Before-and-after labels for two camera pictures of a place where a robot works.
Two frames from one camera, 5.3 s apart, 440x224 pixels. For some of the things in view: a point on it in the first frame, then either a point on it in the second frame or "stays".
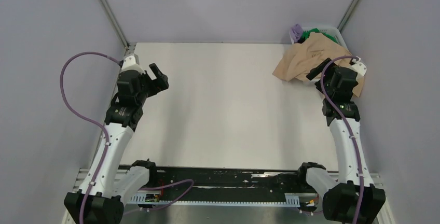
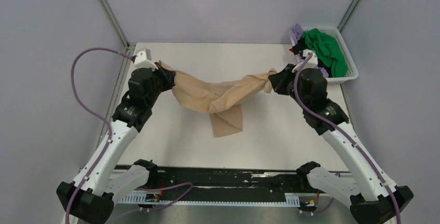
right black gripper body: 327,76 → 285,85
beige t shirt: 309,54 → 223,101
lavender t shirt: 296,32 stays
